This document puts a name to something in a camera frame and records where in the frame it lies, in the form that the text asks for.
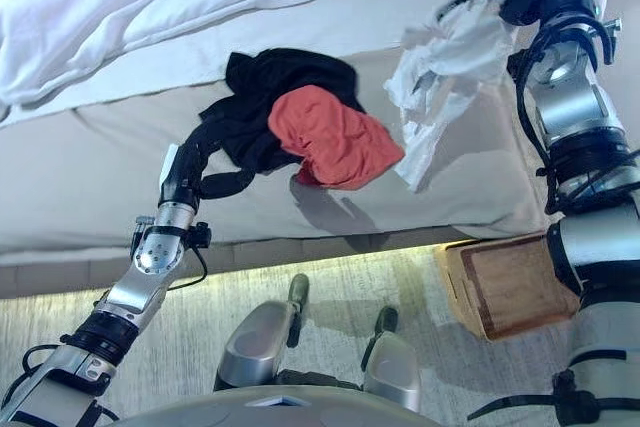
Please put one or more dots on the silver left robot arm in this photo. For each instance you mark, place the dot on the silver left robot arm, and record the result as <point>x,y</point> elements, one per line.
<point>145,267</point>

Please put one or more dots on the black garment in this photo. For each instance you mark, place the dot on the black garment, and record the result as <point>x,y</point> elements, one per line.
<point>280,82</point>

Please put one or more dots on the grey striped rug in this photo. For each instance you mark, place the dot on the grey striped rug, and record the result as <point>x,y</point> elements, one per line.
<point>150,347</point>

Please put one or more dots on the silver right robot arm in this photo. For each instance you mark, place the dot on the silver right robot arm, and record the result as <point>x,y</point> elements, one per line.
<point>575,107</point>

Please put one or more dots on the white duvet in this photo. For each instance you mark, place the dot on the white duvet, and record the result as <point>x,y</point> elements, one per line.
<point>175,7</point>

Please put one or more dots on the red garment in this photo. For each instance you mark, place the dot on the red garment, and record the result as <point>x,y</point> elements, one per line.
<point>335,137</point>

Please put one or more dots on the wicker laundry basket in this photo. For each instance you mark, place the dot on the wicker laundry basket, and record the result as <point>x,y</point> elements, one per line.
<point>510,287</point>

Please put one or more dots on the silver right robot leg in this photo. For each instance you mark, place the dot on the silver right robot leg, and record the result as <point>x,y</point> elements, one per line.
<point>392,362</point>

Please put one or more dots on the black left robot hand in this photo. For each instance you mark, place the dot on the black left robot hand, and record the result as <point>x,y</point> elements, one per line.
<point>180,182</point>

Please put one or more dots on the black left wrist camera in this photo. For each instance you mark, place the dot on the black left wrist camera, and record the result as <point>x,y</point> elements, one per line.
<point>201,234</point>

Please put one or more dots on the silver left robot leg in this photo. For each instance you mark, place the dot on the silver left robot leg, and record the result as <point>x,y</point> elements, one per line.
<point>260,337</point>

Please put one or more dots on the beige upholstered bed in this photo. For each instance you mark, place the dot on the beige upholstered bed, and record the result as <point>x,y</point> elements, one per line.
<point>100,172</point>

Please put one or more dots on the silver robot leg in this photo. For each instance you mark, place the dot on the silver robot leg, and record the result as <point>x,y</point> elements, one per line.
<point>260,337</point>
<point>392,362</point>

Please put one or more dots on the white garment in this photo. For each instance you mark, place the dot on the white garment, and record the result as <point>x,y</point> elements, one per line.
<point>465,47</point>

